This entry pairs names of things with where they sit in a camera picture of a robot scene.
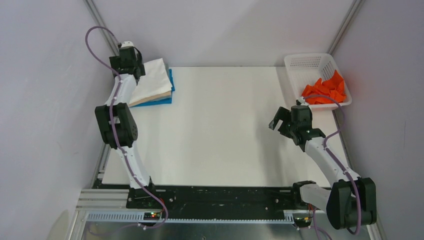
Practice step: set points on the blue folded t shirt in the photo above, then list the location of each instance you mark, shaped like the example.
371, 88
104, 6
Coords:
172, 82

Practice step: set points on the aluminium frame rail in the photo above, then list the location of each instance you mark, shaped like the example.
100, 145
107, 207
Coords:
110, 40

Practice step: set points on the white t shirt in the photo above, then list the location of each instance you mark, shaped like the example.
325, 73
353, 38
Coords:
154, 82

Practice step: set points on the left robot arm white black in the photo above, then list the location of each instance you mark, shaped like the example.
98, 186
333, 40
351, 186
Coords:
117, 126

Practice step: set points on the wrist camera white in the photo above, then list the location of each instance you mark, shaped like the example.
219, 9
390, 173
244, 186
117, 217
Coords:
301, 102
126, 44

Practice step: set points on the right circuit board with leds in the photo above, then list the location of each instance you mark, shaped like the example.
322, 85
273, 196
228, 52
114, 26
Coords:
302, 222

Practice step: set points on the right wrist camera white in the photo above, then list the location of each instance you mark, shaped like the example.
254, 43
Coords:
301, 102

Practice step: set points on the white toothed cable strip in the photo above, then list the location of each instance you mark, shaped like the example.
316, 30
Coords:
139, 217

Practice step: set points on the left circuit board with leds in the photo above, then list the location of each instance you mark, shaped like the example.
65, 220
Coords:
152, 216

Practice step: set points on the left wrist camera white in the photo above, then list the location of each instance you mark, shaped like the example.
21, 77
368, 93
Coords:
126, 44

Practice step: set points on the orange t shirt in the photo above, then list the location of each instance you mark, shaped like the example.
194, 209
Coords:
326, 92

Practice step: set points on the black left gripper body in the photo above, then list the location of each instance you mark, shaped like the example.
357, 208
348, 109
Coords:
139, 64

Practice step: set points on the white plastic basket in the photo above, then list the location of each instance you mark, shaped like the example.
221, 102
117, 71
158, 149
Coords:
306, 68

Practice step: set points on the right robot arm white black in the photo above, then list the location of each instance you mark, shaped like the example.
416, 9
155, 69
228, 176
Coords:
351, 202

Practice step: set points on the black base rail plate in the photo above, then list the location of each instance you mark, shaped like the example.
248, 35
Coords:
214, 202

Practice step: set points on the circuit board with leds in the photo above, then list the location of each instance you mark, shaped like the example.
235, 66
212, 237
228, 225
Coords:
302, 222
152, 216

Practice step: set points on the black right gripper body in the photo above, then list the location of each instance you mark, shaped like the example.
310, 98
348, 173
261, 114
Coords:
293, 127

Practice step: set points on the beige folded t shirt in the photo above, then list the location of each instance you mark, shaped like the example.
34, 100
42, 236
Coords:
150, 98

